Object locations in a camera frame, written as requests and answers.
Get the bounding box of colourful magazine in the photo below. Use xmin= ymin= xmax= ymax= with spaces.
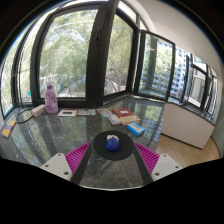
xmin=96 ymin=107 xmax=115 ymax=119

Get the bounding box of blue and white computer mouse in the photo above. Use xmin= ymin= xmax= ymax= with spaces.
xmin=105 ymin=134 xmax=121 ymax=153

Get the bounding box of purple detergent bottle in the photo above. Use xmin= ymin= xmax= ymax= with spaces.
xmin=43 ymin=81 xmax=60 ymax=115

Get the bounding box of small white box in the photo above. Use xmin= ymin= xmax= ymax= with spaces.
xmin=106 ymin=113 xmax=123 ymax=126

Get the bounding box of red hardcover book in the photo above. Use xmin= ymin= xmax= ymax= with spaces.
xmin=111 ymin=107 xmax=142 ymax=127

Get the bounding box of white booklet with dark picture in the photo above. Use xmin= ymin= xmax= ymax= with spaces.
xmin=57 ymin=108 xmax=79 ymax=118

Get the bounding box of blue and white box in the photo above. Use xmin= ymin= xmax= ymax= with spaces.
xmin=126 ymin=121 xmax=147 ymax=137

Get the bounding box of round black mouse pad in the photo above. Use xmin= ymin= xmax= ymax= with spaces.
xmin=92 ymin=130 xmax=135 ymax=162

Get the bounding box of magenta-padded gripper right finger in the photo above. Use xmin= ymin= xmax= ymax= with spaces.
xmin=131 ymin=142 xmax=184 ymax=186

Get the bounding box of yellow and purple box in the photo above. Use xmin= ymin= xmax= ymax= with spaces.
xmin=1 ymin=119 xmax=17 ymax=140

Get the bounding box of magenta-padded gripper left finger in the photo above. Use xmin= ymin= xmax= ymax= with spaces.
xmin=40 ymin=141 xmax=96 ymax=186

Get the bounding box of grey printed paper sheet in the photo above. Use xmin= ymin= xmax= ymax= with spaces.
xmin=76 ymin=108 xmax=97 ymax=117

